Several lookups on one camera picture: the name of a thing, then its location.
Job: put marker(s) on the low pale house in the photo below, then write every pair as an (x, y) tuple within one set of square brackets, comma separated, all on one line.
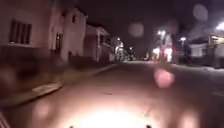
[(96, 43)]

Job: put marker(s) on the dark asphalt road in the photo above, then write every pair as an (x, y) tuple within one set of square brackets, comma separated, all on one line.
[(133, 90)]

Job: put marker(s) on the tall pale house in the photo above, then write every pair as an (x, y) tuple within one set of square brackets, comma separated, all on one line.
[(71, 35)]

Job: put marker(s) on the street lamp pole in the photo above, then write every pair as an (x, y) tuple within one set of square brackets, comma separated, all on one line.
[(162, 45)]

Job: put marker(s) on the pale concrete kerb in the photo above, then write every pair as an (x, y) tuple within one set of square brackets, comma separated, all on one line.
[(46, 88)]

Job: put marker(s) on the robot's own part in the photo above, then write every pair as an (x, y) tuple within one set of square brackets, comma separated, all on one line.
[(148, 126)]

